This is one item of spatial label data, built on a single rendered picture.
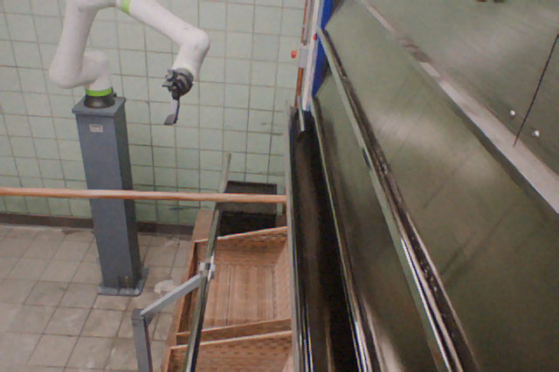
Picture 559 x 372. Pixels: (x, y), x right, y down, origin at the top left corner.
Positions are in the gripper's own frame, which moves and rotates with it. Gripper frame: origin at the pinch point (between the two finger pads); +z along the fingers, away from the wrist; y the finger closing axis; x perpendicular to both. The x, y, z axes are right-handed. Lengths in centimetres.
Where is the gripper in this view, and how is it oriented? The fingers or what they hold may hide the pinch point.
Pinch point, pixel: (168, 104)
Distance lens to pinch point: 158.1
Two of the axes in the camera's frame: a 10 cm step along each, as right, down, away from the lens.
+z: 0.1, 5.4, -8.4
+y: -0.9, 8.4, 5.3
